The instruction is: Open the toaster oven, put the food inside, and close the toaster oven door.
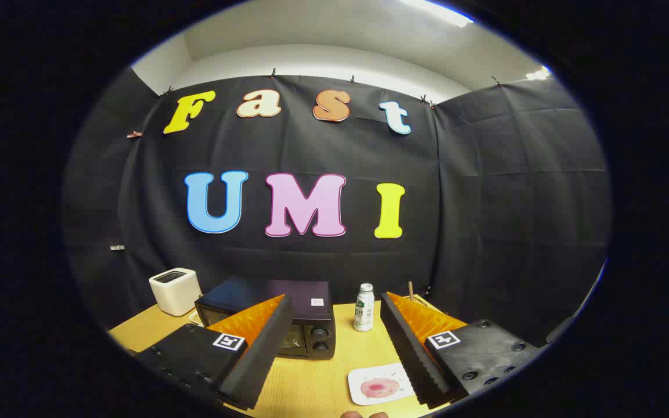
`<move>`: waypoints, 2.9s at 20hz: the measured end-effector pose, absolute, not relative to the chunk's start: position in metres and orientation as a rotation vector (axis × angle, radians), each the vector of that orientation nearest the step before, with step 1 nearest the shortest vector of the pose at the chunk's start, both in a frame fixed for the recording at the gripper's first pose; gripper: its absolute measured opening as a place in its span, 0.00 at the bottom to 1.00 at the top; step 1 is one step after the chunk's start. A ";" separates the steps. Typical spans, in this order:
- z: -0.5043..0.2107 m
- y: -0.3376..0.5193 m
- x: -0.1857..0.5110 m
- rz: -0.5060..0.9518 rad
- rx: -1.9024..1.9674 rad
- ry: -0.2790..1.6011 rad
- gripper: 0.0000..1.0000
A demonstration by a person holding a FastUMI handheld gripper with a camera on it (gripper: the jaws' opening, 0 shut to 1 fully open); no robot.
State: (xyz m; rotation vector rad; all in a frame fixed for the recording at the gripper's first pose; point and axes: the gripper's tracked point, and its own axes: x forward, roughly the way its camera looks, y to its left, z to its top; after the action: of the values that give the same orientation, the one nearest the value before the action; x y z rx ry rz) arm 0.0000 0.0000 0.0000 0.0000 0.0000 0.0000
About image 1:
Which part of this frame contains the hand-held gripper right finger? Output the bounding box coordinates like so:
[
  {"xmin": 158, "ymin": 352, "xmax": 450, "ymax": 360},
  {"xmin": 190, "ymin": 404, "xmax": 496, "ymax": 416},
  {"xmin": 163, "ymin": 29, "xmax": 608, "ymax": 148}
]
[{"xmin": 380, "ymin": 291, "xmax": 544, "ymax": 410}]

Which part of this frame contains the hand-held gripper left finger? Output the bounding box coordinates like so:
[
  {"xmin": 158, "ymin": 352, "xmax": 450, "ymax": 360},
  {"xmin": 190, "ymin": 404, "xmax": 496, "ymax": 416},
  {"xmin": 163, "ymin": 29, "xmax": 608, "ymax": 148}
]
[{"xmin": 134, "ymin": 293, "xmax": 294, "ymax": 412}]

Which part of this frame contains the white square plate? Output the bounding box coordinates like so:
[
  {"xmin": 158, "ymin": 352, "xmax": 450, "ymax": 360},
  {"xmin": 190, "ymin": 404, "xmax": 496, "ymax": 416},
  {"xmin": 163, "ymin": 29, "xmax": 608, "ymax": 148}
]
[{"xmin": 347, "ymin": 363, "xmax": 416, "ymax": 406}]

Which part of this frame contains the pink ham slice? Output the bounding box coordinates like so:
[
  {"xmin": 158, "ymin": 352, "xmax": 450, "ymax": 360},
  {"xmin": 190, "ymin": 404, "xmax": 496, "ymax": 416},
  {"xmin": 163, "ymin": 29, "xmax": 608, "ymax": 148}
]
[{"xmin": 360, "ymin": 377, "xmax": 400, "ymax": 399}]

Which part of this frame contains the black toaster oven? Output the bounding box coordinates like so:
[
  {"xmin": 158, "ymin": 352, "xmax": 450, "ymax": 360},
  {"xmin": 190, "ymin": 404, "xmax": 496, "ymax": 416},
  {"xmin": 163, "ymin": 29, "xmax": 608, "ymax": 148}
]
[{"xmin": 194, "ymin": 276, "xmax": 336, "ymax": 361}]

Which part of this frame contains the white bread toaster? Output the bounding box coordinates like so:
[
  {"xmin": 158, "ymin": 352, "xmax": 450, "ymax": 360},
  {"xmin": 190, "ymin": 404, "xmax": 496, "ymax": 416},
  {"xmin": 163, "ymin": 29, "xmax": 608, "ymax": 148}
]
[{"xmin": 149, "ymin": 268, "xmax": 202, "ymax": 317}]

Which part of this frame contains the white plastic bottle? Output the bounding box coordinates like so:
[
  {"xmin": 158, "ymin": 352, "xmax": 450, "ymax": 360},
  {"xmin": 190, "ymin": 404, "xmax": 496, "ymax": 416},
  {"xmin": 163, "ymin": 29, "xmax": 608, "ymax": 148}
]
[{"xmin": 353, "ymin": 283, "xmax": 375, "ymax": 333}]

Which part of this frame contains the metal wire utensil holder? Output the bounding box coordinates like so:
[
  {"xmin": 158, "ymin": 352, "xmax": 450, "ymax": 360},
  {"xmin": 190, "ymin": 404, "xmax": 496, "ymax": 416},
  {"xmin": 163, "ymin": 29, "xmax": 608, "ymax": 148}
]
[{"xmin": 405, "ymin": 293, "xmax": 443, "ymax": 311}]

